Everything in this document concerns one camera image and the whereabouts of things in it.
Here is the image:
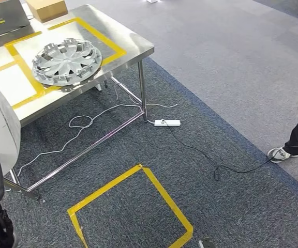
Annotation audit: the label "black robot right foot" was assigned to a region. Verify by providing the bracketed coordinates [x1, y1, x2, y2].
[198, 236, 217, 248]

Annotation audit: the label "brown cardboard box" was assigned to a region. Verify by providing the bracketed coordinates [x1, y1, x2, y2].
[25, 0, 69, 24]

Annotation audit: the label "silver wheel hubcap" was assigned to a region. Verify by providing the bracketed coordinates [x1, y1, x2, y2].
[31, 38, 104, 87]

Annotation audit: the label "yellow floor tape square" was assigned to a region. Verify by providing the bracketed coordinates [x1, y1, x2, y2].
[67, 164, 194, 248]

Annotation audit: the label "thin white cable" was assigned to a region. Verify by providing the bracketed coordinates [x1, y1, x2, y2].
[113, 81, 178, 109]

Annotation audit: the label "long white cable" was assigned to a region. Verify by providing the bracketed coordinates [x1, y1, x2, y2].
[17, 103, 144, 177]

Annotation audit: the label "grey laptop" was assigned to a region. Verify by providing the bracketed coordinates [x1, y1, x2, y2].
[0, 0, 30, 41]

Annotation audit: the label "long white power strip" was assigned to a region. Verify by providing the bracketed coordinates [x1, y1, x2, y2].
[154, 118, 181, 128]

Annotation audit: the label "black power cable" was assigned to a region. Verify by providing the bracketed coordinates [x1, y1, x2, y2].
[163, 120, 298, 182]

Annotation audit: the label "stainless steel workbench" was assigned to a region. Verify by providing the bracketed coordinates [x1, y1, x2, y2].
[0, 4, 155, 202]

